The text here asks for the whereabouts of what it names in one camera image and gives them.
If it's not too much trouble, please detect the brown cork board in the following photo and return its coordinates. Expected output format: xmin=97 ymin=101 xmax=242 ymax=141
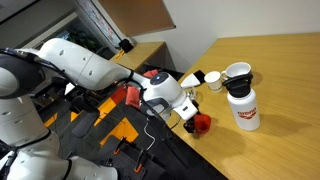
xmin=98 ymin=0 xmax=175 ymax=36

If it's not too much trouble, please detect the clear plastic lunchbox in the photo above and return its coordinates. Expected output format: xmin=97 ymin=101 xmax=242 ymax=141
xmin=186 ymin=87 xmax=197 ymax=100

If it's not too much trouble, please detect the salmon pink towel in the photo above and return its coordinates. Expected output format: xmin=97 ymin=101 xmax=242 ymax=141
xmin=125 ymin=69 xmax=159 ymax=109

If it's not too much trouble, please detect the white water bottle black cap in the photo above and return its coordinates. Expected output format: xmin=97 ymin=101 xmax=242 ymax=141
xmin=223 ymin=74 xmax=260 ymax=131

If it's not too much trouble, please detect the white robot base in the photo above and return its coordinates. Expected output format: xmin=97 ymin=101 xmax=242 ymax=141
xmin=1 ymin=138 xmax=118 ymax=180

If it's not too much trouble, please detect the black object on side desk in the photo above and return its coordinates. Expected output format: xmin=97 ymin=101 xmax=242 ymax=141
xmin=119 ymin=39 xmax=134 ymax=53

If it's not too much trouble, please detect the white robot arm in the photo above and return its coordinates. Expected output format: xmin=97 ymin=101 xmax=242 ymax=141
xmin=0 ymin=38 xmax=197 ymax=146

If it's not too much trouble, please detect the white scraper black red handle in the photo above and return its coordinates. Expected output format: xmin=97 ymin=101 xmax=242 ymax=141
xmin=181 ymin=70 xmax=205 ymax=88

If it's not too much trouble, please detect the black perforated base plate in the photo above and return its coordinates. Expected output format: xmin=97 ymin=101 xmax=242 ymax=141
xmin=96 ymin=138 xmax=175 ymax=180

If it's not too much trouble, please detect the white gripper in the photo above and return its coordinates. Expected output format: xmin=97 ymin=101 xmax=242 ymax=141
xmin=176 ymin=98 xmax=199 ymax=133

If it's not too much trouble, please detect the white cable on floor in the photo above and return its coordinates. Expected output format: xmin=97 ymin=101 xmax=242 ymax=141
xmin=143 ymin=119 xmax=157 ymax=152

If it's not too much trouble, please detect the red lunchbox lid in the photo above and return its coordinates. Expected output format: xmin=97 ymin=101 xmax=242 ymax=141
xmin=194 ymin=114 xmax=211 ymax=134

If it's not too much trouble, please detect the wooden side desk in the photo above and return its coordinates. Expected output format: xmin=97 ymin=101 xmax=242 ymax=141
xmin=110 ymin=41 xmax=166 ymax=70

